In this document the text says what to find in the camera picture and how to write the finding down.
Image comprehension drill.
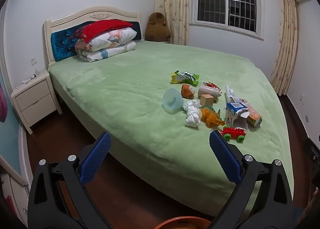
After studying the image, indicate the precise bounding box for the blue white milk carton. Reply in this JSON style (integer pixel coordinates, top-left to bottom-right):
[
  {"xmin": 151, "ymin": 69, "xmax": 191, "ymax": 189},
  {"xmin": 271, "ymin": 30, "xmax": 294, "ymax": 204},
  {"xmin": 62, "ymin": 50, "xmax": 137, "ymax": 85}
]
[{"xmin": 225, "ymin": 102, "xmax": 249, "ymax": 130}]

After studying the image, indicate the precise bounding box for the red green toy car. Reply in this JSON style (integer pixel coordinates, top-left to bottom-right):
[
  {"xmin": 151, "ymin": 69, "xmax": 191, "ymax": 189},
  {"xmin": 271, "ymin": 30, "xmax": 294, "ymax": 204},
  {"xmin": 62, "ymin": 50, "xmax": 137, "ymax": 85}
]
[{"xmin": 220, "ymin": 126, "xmax": 246, "ymax": 143}]

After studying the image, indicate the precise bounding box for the orange toy dinosaur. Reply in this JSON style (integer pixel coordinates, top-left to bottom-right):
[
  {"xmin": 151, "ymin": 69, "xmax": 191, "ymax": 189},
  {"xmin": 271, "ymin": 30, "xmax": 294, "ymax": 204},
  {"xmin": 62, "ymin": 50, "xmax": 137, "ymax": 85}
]
[{"xmin": 200, "ymin": 105, "xmax": 226, "ymax": 128}]

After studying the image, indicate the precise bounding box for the wooden block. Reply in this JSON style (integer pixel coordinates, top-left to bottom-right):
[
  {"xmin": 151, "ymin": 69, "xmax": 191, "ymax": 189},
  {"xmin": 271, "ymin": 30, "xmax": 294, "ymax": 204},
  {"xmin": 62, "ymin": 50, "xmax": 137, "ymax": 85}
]
[{"xmin": 200, "ymin": 94, "xmax": 215, "ymax": 106}]

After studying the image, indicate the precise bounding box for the white tissue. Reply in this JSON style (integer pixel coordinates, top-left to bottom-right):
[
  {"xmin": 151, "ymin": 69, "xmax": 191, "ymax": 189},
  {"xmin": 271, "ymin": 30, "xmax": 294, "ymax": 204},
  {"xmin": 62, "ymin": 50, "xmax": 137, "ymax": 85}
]
[{"xmin": 183, "ymin": 100, "xmax": 202, "ymax": 128}]

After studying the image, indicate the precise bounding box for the red snack wrapper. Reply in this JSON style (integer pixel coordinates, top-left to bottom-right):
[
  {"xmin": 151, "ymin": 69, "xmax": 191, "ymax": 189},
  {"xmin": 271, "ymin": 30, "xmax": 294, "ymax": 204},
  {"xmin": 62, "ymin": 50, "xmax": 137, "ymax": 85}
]
[{"xmin": 203, "ymin": 81, "xmax": 222, "ymax": 94}]

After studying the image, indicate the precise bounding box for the white cylinder cup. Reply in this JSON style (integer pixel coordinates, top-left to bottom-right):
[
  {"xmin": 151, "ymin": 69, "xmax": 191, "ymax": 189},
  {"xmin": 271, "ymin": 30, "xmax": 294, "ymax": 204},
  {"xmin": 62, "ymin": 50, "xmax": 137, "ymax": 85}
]
[{"xmin": 198, "ymin": 85, "xmax": 222, "ymax": 98}]

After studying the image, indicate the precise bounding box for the orange plush toy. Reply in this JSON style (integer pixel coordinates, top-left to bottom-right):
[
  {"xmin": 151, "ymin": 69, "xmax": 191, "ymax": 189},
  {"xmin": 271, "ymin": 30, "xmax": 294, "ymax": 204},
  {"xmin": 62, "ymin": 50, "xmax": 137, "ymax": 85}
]
[{"xmin": 181, "ymin": 84, "xmax": 195, "ymax": 99}]

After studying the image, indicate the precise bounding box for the light blue plastic cup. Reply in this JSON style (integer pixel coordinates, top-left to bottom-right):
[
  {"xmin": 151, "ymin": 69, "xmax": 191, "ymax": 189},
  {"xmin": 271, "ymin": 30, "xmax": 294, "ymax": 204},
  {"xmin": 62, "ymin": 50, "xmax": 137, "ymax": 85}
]
[{"xmin": 162, "ymin": 88, "xmax": 184, "ymax": 113}]

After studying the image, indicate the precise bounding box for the green yellow snack bag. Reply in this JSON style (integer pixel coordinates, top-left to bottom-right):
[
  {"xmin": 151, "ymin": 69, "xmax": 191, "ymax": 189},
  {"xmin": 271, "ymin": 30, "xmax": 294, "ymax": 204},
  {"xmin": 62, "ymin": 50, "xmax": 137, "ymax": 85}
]
[{"xmin": 171, "ymin": 70, "xmax": 200, "ymax": 87}]

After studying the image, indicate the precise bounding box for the person right hand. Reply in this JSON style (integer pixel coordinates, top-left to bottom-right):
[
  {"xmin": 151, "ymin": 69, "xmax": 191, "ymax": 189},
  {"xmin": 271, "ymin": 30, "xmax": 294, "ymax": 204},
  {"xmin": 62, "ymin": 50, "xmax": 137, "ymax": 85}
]
[{"xmin": 300, "ymin": 188, "xmax": 319, "ymax": 220}]

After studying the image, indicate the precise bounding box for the orange plastic basin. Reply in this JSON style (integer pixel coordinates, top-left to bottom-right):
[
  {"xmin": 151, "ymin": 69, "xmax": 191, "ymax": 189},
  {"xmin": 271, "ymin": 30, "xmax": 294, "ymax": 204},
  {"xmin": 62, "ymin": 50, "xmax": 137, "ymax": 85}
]
[{"xmin": 155, "ymin": 216, "xmax": 210, "ymax": 229}]

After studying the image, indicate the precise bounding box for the right floral curtain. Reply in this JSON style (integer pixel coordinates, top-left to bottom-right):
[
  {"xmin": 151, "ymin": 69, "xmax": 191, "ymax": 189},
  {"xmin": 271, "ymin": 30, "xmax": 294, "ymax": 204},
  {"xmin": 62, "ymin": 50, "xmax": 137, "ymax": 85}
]
[{"xmin": 271, "ymin": 0, "xmax": 298, "ymax": 96}]

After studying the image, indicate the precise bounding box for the floral curtain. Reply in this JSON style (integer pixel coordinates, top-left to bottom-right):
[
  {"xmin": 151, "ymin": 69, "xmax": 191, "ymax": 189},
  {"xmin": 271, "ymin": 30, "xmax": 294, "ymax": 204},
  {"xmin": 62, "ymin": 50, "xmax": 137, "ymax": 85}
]
[
  {"xmin": 155, "ymin": 0, "xmax": 190, "ymax": 46},
  {"xmin": 271, "ymin": 0, "xmax": 298, "ymax": 96}
]

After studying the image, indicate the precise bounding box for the cream nightstand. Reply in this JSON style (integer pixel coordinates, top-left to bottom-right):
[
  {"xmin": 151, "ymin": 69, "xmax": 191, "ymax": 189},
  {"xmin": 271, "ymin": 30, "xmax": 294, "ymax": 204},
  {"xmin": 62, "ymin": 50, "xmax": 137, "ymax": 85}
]
[{"xmin": 11, "ymin": 70, "xmax": 62, "ymax": 135}]

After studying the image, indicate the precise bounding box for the clutter on nightstand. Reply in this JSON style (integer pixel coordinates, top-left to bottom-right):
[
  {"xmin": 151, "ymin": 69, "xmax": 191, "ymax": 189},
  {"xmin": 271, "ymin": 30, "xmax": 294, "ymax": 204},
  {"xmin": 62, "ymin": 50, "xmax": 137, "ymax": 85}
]
[{"xmin": 15, "ymin": 70, "xmax": 42, "ymax": 89}]

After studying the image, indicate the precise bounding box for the green blanket bed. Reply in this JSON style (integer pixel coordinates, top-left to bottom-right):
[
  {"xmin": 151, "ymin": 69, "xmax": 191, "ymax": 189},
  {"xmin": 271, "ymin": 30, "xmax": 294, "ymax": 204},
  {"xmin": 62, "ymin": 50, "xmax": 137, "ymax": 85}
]
[{"xmin": 48, "ymin": 41, "xmax": 294, "ymax": 216}]

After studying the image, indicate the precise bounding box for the folded floral quilt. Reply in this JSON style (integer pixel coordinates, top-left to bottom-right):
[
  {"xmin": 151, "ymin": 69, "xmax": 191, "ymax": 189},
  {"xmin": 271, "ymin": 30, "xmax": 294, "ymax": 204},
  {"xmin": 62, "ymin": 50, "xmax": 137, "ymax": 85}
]
[{"xmin": 76, "ymin": 41, "xmax": 136, "ymax": 63}]

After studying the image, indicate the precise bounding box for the barred window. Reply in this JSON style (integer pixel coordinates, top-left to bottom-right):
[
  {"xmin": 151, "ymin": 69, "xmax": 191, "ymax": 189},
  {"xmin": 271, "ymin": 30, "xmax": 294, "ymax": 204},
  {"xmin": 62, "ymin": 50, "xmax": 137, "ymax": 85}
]
[{"xmin": 190, "ymin": 0, "xmax": 263, "ymax": 40}]

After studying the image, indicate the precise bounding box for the floral pillow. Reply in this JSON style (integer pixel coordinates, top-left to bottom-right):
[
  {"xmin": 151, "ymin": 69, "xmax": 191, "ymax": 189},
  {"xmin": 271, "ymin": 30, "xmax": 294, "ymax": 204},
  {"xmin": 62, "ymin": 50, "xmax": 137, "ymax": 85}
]
[{"xmin": 74, "ymin": 27, "xmax": 137, "ymax": 52}]

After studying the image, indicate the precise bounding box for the cream blue headboard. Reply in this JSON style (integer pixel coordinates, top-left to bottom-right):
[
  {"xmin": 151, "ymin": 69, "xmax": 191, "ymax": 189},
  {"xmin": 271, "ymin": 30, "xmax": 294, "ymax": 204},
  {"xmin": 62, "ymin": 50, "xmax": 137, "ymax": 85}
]
[{"xmin": 43, "ymin": 6, "xmax": 144, "ymax": 66}]

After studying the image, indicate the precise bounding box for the red pillow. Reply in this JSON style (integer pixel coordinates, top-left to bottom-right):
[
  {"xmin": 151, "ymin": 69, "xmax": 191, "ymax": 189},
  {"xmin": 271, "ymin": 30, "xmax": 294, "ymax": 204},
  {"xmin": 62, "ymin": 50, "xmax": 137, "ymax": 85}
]
[{"xmin": 72, "ymin": 19, "xmax": 133, "ymax": 43}]

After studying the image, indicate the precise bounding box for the brown plush bear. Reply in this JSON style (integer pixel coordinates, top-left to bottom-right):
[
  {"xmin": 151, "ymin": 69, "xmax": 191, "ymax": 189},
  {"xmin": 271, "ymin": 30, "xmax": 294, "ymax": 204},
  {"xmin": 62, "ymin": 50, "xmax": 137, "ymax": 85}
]
[{"xmin": 145, "ymin": 12, "xmax": 171, "ymax": 43}]

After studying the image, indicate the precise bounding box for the left floral curtain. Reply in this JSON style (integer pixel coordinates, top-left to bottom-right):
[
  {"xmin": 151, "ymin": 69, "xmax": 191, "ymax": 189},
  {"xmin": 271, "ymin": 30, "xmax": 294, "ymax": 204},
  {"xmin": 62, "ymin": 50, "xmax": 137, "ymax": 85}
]
[{"xmin": 155, "ymin": 0, "xmax": 190, "ymax": 46}]

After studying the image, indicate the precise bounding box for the cartoon wall sticker door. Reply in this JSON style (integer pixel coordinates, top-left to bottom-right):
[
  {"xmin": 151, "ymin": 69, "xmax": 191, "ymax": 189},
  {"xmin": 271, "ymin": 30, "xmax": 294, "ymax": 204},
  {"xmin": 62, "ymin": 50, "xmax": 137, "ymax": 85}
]
[{"xmin": 1, "ymin": 80, "xmax": 28, "ymax": 228}]

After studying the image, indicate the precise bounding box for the wall power outlet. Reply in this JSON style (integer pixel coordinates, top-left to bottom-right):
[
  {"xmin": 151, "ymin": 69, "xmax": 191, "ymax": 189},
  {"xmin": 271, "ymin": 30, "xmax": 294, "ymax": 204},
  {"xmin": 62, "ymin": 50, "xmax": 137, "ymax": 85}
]
[{"xmin": 30, "ymin": 58, "xmax": 37, "ymax": 65}]

